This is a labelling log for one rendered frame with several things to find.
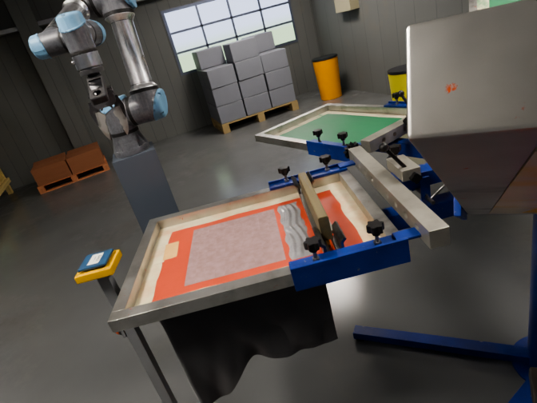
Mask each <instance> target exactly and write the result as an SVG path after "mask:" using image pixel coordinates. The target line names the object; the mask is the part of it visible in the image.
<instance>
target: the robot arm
mask: <svg viewBox="0 0 537 403"><path fill-rule="evenodd" d="M136 8H137V2H136V0H65V1H64V2H63V4H62V10H61V11H60V12H59V13H58V15H57V16H56V17H55V18H54V19H53V21H52V22H51V23H50V24H49V25H48V26H47V27H46V28H45V29H44V30H43V32H41V33H39V34H35V35H32V36H30V37H29V41H28V42H29V46H30V49H31V51H32V52H33V54H34V55H35V56H36V57H37V58H39V59H41V60H45V59H48V58H54V57H57V56H60V55H63V54H68V53H70V56H71V57H72V59H73V61H71V63H72V64H75V66H76V68H77V70H80V72H78V73H79V74H80V76H85V75H88V78H87V79H86V80H87V84H88V89H89V93H88V95H89V97H88V99H90V101H91V102H89V103H88V104H89V112H90V115H91V117H92V119H93V120H94V121H95V122H96V124H97V126H98V127H99V128H100V130H101V131H102V133H103V134H104V135H105V136H106V137H107V138H108V139H109V140H112V139H113V152H114V155H115V157H116V158H127V157H130V156H133V155H135V154H139V153H141V152H143V151H145V150H147V149H148V148H149V147H150V145H149V142H148V140H147V139H146V138H145V136H144V135H143V134H142V133H141V131H140V130H139V128H138V126H137V125H140V124H143V123H146V122H152V121H157V120H158V119H161V118H164V117H165V116H166V115H167V113H168V103H167V99H166V96H165V92H164V90H163V89H160V88H159V89H158V86H157V84H156V83H154V82H153V81H152V78H151V76H150V73H149V69H148V66H147V63H146V60H145V56H144V54H143V51H142V48H141V43H140V41H139V38H138V36H137V31H136V29H135V25H134V23H133V18H134V16H135V13H134V10H133V9H136ZM103 17H104V19H105V21H106V22H108V23H109V24H110V25H111V27H112V30H113V34H114V36H115V38H116V41H117V45H118V48H119V50H120V53H121V57H122V60H123V62H124V65H125V69H126V72H127V74H128V77H129V81H130V84H131V89H130V91H129V93H130V96H131V97H128V98H127V97H126V96H125V94H123V95H121V96H118V95H117V94H116V95H115V93H114V91H113V87H112V86H106V85H105V79H104V78H103V76H102V74H101V73H100V71H102V70H104V67H103V66H102V65H101V64H102V61H101V58H100V55H99V53H98V51H97V48H96V46H100V45H101V44H102V43H103V42H104V41H105V37H106V33H105V29H104V27H103V26H102V25H101V24H100V23H99V22H96V21H94V19H97V18H103ZM99 109H100V110H99ZM100 111H101V112H100Z"/></svg>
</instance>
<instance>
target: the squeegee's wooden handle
mask: <svg viewBox="0 0 537 403"><path fill-rule="evenodd" d="M298 178H299V183H300V188H301V192H302V194H303V195H304V199H305V201H306V202H307V205H308V207H309V210H310V212H311V214H312V217H313V219H314V222H315V223H316V227H317V229H318V230H319V231H320V234H321V237H322V238H323V240H324V241H327V240H330V239H333V238H332V231H331V226H330V222H329V219H328V215H327V214H326V212H325V210H324V207H323V206H322V204H321V202H320V199H319V198H318V196H317V194H316V191H315V190H314V188H313V186H312V184H311V182H310V181H309V179H308V176H307V174H306V173H305V172H303V173H299V174H298Z"/></svg>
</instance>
